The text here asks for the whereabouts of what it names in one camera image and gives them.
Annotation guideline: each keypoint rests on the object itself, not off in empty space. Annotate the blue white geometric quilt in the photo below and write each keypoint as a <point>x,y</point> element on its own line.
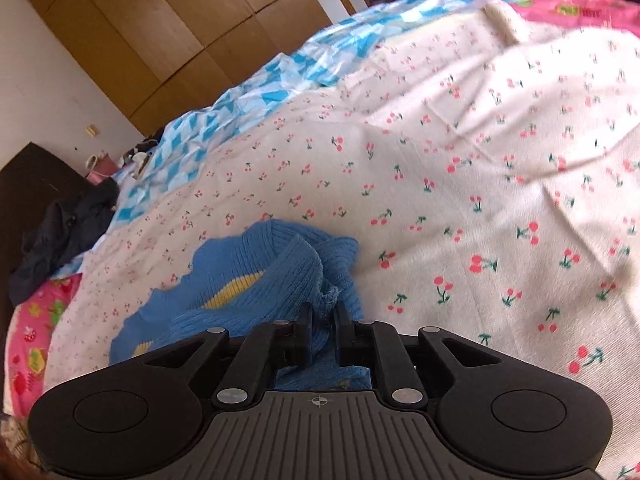
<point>235,105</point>

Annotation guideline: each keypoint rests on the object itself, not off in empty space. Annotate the pink basket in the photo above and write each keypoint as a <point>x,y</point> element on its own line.
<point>102,167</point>

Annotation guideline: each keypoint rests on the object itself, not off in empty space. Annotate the wooden wardrobe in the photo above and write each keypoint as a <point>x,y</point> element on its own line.
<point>150,25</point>

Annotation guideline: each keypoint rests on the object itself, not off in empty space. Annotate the pink strawberry print bedding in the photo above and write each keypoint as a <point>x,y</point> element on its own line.
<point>35,350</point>

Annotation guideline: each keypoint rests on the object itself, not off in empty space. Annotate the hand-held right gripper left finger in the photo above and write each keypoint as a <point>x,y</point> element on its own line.
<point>304,335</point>

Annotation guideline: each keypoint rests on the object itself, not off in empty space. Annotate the blue knit sweater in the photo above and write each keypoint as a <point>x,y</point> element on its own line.
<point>240,270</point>

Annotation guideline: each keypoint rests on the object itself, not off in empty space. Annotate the cherry print bed sheet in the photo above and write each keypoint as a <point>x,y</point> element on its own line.
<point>450,185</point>

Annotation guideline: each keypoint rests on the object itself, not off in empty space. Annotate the beige striped knitted cloth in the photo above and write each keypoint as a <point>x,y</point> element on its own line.
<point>12,435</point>

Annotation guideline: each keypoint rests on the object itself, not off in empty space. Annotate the black and white cloth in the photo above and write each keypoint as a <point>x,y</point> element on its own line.
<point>142,152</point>

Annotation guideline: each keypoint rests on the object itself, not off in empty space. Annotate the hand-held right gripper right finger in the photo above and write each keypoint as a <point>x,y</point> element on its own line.
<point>342,335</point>

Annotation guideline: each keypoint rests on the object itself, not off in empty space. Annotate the wall switch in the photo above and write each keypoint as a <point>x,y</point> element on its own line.
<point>92,130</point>

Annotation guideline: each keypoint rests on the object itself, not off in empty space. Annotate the dark navy clothing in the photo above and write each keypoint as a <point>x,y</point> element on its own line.
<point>60,230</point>

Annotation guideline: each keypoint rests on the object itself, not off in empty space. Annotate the dark wooden headboard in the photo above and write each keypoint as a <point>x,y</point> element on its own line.
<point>30,170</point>

